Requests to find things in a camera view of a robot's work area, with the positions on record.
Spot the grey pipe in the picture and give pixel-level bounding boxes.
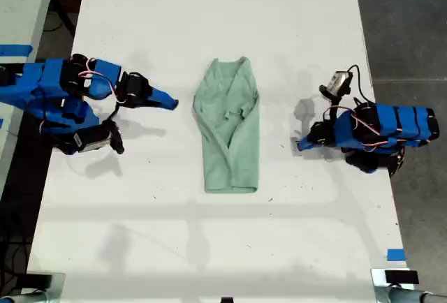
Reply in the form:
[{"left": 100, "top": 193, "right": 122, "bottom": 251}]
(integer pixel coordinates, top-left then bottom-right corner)
[
  {"left": 386, "top": 286, "right": 436, "bottom": 303},
  {"left": 0, "top": 290, "right": 50, "bottom": 303}
]

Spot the black camera box silver face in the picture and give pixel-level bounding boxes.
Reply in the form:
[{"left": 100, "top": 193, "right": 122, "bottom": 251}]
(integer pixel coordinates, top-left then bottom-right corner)
[{"left": 319, "top": 71, "right": 352, "bottom": 101}]

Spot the pale green T-shirt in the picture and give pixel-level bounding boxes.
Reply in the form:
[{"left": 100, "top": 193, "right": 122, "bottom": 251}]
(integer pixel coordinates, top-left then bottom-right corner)
[{"left": 192, "top": 57, "right": 261, "bottom": 194}]

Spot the white side table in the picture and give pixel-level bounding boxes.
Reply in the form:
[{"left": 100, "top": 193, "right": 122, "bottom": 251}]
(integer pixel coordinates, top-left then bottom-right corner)
[{"left": 0, "top": 0, "right": 59, "bottom": 192}]

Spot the small blue tape patch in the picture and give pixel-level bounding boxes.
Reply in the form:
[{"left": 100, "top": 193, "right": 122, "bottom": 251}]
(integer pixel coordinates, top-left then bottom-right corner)
[{"left": 386, "top": 248, "right": 406, "bottom": 262}]

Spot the grey metal bracket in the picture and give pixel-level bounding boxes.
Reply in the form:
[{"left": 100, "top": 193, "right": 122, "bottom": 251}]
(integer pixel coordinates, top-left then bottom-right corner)
[{"left": 370, "top": 267, "right": 420, "bottom": 288}]

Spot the black camera stalk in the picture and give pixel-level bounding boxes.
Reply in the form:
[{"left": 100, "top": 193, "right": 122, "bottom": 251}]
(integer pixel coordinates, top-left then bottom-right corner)
[
  {"left": 323, "top": 96, "right": 344, "bottom": 123},
  {"left": 108, "top": 120, "right": 126, "bottom": 155}
]

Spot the black camera box white label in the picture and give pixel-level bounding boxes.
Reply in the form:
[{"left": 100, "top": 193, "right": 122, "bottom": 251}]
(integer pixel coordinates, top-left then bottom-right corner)
[{"left": 57, "top": 123, "right": 118, "bottom": 156}]

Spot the long blue tape strip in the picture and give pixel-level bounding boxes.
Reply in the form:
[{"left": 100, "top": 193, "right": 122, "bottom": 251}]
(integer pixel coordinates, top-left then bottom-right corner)
[{"left": 0, "top": 43, "right": 34, "bottom": 57}]

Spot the black camera cable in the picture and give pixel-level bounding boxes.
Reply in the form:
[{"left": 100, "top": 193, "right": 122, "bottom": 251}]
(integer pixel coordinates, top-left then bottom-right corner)
[
  {"left": 347, "top": 64, "right": 375, "bottom": 107},
  {"left": 103, "top": 103, "right": 122, "bottom": 126}
]

